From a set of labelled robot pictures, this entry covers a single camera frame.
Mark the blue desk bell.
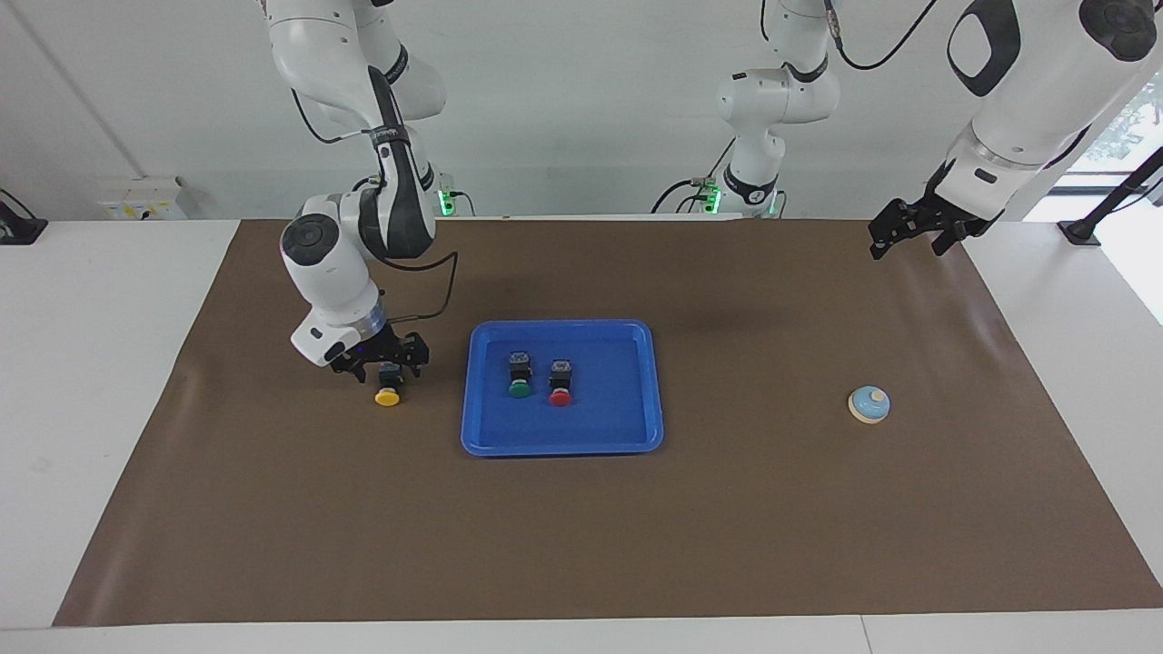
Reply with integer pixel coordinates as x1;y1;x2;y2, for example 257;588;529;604
848;385;891;426

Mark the blue plastic tray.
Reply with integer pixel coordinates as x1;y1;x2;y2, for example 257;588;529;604
460;319;665;458

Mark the black stand with foot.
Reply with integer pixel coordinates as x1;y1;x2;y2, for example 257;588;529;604
1057;145;1163;248

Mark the brown table mat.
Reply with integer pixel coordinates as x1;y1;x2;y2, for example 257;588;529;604
52;216;1163;628

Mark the black table clamp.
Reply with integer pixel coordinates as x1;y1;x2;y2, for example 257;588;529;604
0;188;48;246

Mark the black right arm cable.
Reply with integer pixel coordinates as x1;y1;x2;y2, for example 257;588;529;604
377;250;459;324

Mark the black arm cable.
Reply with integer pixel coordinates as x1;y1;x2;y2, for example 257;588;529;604
377;250;459;324
827;0;941;72

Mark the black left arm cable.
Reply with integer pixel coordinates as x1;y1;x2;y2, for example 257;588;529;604
827;0;941;72

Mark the black base cable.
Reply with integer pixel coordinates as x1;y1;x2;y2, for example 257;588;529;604
651;136;737;215

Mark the white wall power socket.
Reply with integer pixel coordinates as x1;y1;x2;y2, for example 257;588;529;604
98;177;187;221

